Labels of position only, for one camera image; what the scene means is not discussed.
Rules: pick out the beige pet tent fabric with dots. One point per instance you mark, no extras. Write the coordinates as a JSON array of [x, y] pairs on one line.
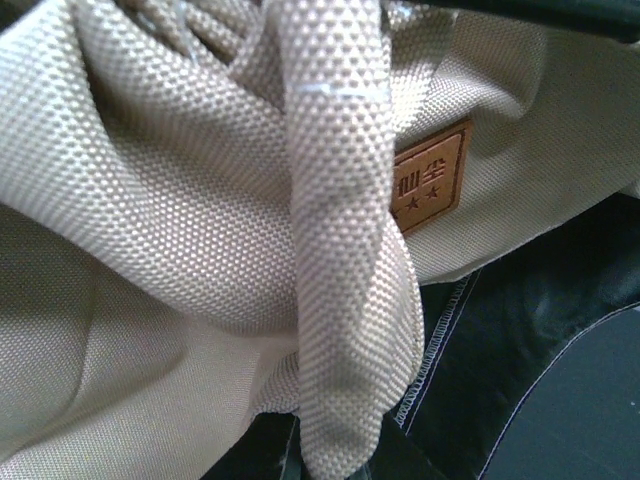
[[304, 239]]

